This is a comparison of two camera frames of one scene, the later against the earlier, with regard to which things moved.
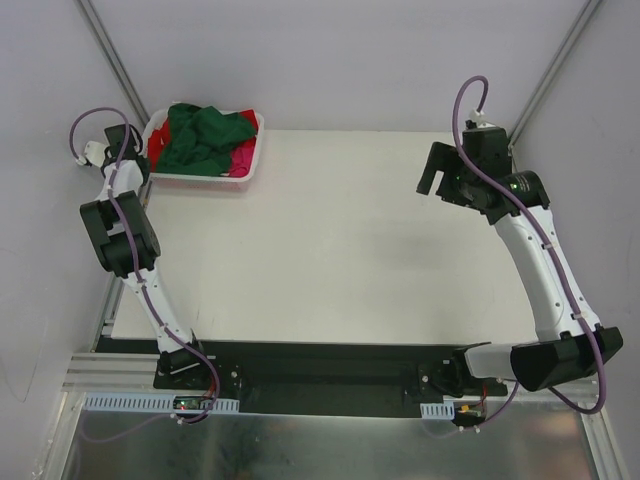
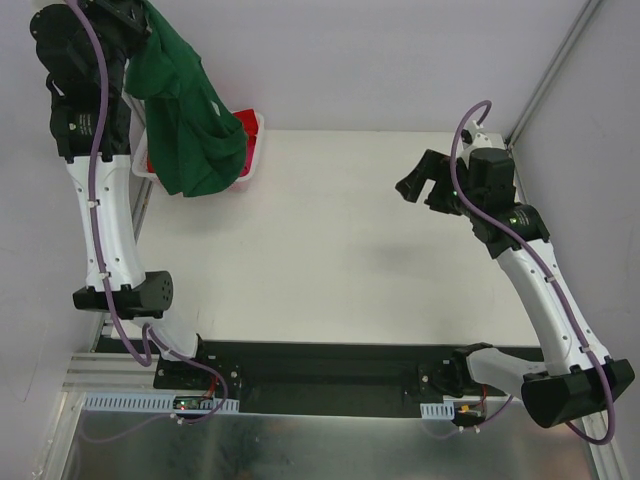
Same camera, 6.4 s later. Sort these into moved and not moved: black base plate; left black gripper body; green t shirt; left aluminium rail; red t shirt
Moved: red t shirt; left black gripper body; green t shirt
Not moved: black base plate; left aluminium rail
